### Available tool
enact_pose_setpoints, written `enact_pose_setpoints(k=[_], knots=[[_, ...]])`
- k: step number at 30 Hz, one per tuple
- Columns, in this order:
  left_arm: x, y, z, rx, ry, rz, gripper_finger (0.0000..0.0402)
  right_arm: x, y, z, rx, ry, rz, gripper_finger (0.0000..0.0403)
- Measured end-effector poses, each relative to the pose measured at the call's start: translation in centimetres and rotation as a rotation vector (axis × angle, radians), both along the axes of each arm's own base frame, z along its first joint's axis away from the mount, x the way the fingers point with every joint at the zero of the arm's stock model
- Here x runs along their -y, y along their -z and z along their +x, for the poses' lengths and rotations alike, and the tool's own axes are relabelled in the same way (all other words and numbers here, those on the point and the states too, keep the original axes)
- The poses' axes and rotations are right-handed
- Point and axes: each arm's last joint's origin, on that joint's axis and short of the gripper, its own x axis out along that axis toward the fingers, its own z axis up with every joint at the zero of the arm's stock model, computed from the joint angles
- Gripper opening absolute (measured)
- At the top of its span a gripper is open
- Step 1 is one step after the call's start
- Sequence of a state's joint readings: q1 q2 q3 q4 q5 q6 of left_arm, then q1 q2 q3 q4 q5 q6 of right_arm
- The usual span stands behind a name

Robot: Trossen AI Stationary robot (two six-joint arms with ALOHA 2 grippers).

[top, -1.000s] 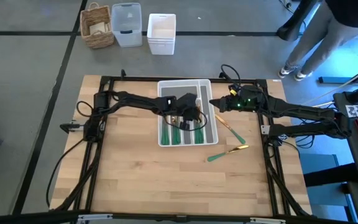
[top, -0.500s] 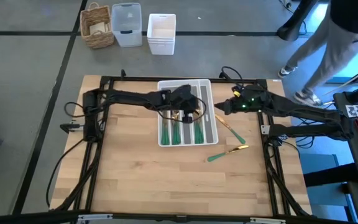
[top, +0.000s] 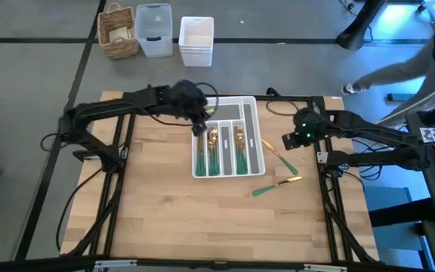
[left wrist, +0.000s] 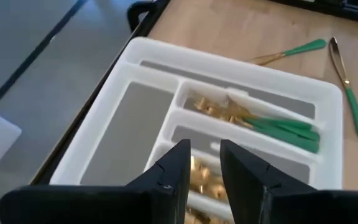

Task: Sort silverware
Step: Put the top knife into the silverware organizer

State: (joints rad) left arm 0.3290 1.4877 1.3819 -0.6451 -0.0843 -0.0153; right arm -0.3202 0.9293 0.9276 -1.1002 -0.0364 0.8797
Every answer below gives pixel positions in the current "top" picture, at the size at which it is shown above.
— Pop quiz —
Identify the silver bracket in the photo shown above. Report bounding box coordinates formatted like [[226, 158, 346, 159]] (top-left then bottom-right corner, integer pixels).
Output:
[[94, 258, 138, 270], [303, 263, 349, 272]]

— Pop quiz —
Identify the black aluminium table frame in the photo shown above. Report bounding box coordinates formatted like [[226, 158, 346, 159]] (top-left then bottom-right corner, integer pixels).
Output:
[[60, 85, 380, 272]]

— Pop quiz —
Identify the black floor cable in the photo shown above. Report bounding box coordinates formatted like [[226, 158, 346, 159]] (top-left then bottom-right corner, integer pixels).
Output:
[[54, 168, 105, 253]]

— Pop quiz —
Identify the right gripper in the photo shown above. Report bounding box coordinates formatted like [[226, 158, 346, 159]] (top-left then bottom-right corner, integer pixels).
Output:
[[281, 107, 322, 151]]

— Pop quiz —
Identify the beige board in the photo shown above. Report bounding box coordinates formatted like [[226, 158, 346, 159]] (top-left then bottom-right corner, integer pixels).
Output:
[[107, 26, 135, 43]]

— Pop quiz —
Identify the white plastic bin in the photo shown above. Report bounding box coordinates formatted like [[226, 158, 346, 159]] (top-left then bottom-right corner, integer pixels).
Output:
[[178, 16, 215, 68]]

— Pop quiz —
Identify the black stand pole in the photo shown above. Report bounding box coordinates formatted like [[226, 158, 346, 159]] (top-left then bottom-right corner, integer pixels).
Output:
[[336, 0, 388, 51]]

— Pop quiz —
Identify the white cutlery tray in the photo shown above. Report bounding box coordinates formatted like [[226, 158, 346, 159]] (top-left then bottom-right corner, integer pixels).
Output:
[[190, 95, 267, 179]]

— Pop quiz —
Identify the wicker basket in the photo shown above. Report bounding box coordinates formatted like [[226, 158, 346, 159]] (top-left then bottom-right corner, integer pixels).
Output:
[[97, 2, 140, 60]]

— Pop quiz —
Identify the person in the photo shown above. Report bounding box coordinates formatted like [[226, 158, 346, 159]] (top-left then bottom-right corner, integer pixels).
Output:
[[341, 17, 435, 128]]

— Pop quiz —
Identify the grey floor box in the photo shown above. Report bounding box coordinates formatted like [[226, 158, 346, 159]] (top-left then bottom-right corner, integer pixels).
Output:
[[363, 186, 424, 252]]

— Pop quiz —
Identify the clear plastic bin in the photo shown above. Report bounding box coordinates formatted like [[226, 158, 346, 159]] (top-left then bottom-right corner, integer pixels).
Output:
[[134, 2, 174, 59]]

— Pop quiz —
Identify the gold fork green handle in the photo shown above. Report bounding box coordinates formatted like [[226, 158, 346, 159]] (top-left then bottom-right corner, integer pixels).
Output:
[[235, 128, 248, 176], [233, 124, 245, 176], [234, 124, 248, 176], [234, 126, 248, 176]]

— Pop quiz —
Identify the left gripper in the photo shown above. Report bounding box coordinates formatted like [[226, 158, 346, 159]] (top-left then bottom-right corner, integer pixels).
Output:
[[156, 79, 210, 138]]

